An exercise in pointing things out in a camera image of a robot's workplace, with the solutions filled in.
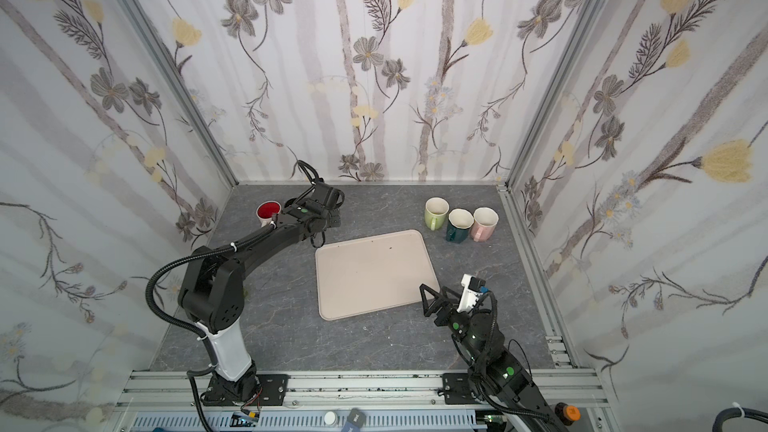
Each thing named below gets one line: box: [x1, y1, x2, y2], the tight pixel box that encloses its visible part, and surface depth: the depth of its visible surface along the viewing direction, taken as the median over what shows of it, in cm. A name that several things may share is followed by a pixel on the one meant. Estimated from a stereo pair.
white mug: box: [255, 200, 282, 227], surface depth 106 cm
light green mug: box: [424, 196, 450, 231], surface depth 103 cm
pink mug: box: [470, 206, 499, 242], surface depth 98 cm
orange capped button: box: [555, 402, 581, 425], surface depth 65 cm
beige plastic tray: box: [315, 230, 440, 321], surface depth 100 cm
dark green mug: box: [445, 207, 475, 244], surface depth 100 cm
